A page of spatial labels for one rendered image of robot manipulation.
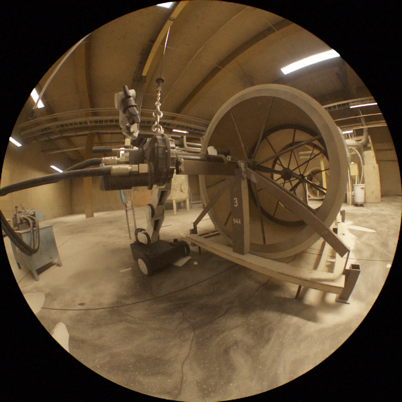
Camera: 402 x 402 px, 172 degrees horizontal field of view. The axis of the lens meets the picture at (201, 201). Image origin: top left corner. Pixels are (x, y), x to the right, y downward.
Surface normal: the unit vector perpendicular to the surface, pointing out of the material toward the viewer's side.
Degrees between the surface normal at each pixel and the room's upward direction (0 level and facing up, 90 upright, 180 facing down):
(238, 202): 90
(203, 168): 90
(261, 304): 0
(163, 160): 110
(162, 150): 87
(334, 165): 90
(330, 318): 0
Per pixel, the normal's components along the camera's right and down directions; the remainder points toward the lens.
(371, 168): -0.84, 0.09
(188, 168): 0.54, -0.01
